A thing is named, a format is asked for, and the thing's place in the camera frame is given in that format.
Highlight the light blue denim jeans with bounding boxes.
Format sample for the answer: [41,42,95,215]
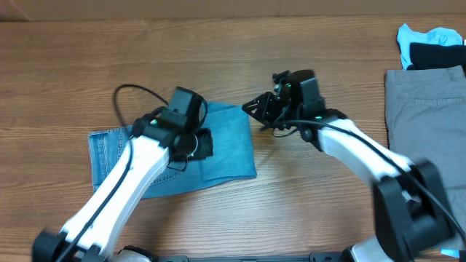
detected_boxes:
[88,102,257,199]

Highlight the light blue cloth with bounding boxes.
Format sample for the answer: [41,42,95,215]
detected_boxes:
[397,23,463,70]

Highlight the grey trousers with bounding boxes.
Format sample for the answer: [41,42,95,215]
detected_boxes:
[385,65,465,226]

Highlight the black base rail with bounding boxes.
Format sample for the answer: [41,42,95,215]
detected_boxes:
[155,253,347,262]

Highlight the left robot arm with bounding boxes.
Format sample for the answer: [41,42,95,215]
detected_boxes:
[32,87,213,261]

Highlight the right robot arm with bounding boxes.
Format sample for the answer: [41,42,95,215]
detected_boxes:
[242,69,465,261]

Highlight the black garment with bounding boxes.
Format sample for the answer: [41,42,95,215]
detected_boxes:
[407,43,465,71]

